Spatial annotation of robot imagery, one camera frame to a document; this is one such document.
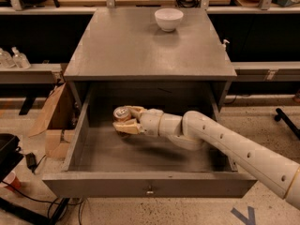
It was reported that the grey cabinet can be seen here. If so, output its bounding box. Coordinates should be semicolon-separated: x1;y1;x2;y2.
63;7;238;111

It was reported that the red plastic cup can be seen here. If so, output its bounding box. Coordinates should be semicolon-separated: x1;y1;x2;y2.
0;171;21;191

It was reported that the black power adapter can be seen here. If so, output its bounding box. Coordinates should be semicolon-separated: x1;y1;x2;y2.
25;153;38;170

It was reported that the grey open top drawer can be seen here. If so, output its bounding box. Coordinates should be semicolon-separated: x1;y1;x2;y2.
43;88;256;198

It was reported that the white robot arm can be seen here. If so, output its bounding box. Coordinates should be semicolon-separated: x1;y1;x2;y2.
112;106;300;209

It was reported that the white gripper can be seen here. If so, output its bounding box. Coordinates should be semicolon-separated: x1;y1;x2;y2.
112;106;163;137

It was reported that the black cart frame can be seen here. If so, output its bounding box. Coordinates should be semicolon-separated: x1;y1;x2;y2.
0;133;71;225

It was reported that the white ceramic bowl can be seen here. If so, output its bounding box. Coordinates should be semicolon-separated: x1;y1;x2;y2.
155;8;184;32

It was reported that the clear sanitizer bottle right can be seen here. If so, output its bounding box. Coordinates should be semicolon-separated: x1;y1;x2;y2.
12;47;31;69

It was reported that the clear sanitizer bottle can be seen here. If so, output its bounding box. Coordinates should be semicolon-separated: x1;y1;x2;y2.
12;47;31;69
0;48;15;68

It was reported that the small white pump bottle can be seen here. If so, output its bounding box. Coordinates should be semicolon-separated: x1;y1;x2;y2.
222;39;230;52

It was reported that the brown cardboard box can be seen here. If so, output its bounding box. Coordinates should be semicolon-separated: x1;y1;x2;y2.
28;83;74;159

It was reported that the orange soda can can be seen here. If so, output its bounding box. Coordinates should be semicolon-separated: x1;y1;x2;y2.
112;106;131;122

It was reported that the clear sanitizer bottle left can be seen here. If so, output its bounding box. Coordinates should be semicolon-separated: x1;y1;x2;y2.
0;48;15;68

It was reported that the black chair leg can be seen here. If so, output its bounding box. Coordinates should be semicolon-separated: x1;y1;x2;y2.
274;108;300;140

